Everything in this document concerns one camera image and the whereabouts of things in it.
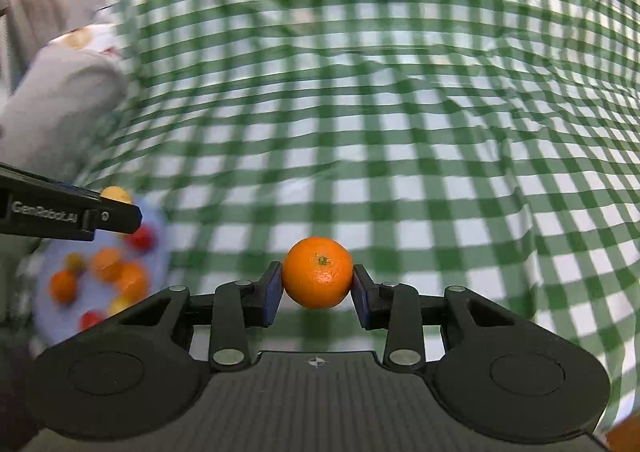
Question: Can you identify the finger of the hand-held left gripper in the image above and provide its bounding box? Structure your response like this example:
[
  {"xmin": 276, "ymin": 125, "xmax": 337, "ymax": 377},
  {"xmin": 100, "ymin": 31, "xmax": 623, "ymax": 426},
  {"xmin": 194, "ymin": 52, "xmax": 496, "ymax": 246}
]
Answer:
[{"xmin": 82, "ymin": 192, "xmax": 143, "ymax": 235}]

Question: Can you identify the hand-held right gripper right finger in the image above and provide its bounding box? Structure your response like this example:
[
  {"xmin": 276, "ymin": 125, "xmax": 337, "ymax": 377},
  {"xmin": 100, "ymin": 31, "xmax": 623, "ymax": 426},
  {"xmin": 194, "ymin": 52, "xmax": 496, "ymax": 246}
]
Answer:
[{"xmin": 351, "ymin": 263, "xmax": 521, "ymax": 370}]

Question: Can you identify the red cherry tomato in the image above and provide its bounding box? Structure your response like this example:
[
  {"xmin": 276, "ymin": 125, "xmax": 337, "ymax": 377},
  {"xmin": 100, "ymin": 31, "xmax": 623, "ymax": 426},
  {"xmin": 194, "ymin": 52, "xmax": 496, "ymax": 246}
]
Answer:
[
  {"xmin": 79, "ymin": 310, "xmax": 107, "ymax": 331},
  {"xmin": 124, "ymin": 226, "xmax": 157, "ymax": 253}
]

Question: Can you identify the green checked tablecloth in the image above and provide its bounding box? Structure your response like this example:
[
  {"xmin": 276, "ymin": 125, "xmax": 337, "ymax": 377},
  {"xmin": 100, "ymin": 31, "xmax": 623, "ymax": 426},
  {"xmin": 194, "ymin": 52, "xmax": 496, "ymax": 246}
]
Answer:
[{"xmin": 30, "ymin": 0, "xmax": 640, "ymax": 433}]

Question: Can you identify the orange tangerine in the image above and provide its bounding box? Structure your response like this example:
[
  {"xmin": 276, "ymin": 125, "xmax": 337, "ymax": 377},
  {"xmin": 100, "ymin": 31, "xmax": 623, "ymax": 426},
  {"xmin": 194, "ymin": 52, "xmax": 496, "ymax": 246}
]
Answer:
[
  {"xmin": 91, "ymin": 247, "xmax": 125, "ymax": 283},
  {"xmin": 281, "ymin": 236, "xmax": 354, "ymax": 309},
  {"xmin": 116, "ymin": 262, "xmax": 151, "ymax": 302},
  {"xmin": 49, "ymin": 270, "xmax": 80, "ymax": 304}
]

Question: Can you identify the light blue plate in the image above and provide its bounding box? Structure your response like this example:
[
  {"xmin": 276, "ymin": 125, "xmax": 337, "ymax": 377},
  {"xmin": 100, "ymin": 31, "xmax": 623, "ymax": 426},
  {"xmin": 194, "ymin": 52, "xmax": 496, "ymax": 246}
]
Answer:
[{"xmin": 32, "ymin": 194, "xmax": 171, "ymax": 348}]

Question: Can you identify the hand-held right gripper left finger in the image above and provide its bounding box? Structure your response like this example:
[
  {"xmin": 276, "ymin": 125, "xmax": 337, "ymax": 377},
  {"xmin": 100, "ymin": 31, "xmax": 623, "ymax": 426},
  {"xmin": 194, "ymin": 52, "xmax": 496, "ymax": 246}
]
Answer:
[{"xmin": 120, "ymin": 260, "xmax": 284, "ymax": 371}]

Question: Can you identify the white printed cloth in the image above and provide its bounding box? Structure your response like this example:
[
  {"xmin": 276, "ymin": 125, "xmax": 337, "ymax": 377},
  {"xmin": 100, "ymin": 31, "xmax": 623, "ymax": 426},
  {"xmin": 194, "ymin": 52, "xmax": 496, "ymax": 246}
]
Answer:
[{"xmin": 45, "ymin": 22, "xmax": 123, "ymax": 60}]

